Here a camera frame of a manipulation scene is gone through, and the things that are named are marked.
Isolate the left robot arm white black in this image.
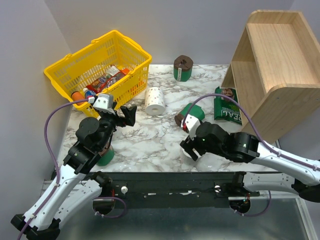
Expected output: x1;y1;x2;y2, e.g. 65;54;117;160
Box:
11;105;137;240

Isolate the blue label bottle white cap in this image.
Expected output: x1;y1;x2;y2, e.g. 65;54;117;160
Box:
83;87;96;99

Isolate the wooden two-tier shelf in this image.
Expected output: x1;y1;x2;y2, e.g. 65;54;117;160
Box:
221;10;320;143

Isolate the green wrapped roll near left arm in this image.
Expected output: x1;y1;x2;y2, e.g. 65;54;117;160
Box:
96;146;115;167

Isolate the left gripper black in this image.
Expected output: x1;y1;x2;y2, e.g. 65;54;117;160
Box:
97;101;138;151

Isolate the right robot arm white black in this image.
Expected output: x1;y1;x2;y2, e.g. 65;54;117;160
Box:
180;122;320;203

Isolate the purple cable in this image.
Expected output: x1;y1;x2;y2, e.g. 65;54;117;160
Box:
16;98;95;240
183;93;320;171

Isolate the upright green brown wrapped roll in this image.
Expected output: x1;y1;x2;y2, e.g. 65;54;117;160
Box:
173;55;194;82

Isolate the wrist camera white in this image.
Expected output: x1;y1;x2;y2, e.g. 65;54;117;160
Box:
181;114;201;140
88;93;115;114

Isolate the yellow plastic shopping basket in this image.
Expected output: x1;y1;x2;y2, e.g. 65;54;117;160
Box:
44;30;152;109

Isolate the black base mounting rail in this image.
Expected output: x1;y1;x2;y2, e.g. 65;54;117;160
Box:
85;171;260;209

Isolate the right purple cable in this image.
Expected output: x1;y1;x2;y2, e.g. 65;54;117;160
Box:
183;93;320;171

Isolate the green snack bag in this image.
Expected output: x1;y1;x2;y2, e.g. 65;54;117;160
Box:
213;86;242;125

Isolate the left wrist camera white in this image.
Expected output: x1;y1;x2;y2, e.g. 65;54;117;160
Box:
88;93;115;114

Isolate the green brown roll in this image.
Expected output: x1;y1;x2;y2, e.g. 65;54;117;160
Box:
174;103;205;127
173;55;194;82

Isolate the white floral paper roll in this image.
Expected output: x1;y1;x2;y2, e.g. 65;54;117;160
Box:
180;149;202;162
144;87;166;116

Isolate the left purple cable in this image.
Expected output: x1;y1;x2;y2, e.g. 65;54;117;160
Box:
16;98;95;240

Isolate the red snack bag in basket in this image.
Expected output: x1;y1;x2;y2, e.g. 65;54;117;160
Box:
86;65;128;94

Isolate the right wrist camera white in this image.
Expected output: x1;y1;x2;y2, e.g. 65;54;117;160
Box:
181;114;201;140

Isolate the orange bottle in basket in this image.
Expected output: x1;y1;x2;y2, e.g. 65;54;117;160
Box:
71;91;85;106

